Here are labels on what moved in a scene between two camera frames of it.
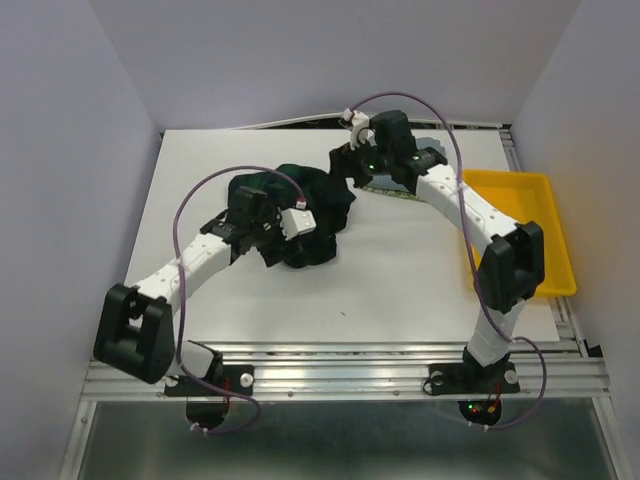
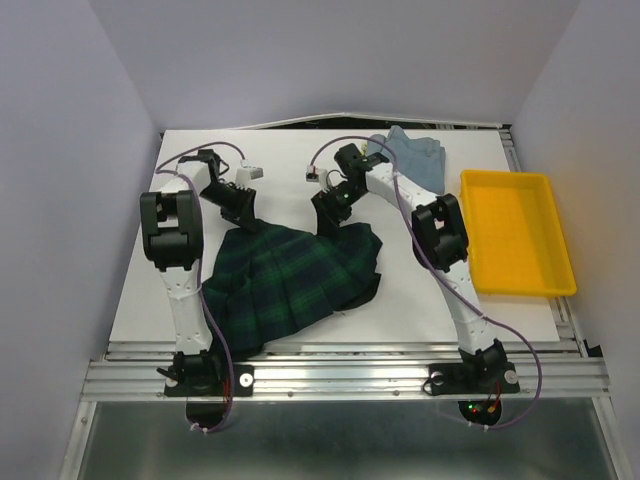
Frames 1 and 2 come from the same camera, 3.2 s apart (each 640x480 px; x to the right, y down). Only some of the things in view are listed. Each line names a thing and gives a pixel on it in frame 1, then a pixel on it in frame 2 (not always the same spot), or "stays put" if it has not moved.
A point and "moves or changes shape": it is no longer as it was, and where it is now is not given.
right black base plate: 474,378 stays put
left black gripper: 271,254 to 242,212
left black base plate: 211,414 stays put
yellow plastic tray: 528,197 stays put
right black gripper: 343,163 to 328,214
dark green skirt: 327,199 moves or changes shape
